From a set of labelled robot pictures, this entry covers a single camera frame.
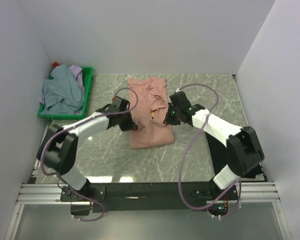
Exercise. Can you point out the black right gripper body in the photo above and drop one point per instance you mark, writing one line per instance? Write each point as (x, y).
(172, 116)

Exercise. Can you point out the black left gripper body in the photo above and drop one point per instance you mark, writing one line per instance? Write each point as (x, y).
(126, 122)

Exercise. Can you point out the pink printed t-shirt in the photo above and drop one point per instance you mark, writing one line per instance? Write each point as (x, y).
(151, 100)

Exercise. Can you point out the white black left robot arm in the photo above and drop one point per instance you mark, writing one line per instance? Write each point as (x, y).
(59, 147)

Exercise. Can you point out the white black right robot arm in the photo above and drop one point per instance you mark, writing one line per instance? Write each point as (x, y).
(235, 151)

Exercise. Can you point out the black folded t-shirt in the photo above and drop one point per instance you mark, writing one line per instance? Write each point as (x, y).
(219, 160)

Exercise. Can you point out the green plastic bin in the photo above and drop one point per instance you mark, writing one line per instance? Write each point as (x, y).
(65, 94)

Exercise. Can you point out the grey-blue t-shirt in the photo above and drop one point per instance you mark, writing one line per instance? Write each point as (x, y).
(60, 87)

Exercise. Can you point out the black base beam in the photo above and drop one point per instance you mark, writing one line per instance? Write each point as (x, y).
(143, 196)

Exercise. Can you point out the red garment in bin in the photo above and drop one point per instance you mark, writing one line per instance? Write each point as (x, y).
(55, 64)

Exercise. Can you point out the aluminium frame rail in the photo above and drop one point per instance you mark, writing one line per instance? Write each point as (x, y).
(107, 157)

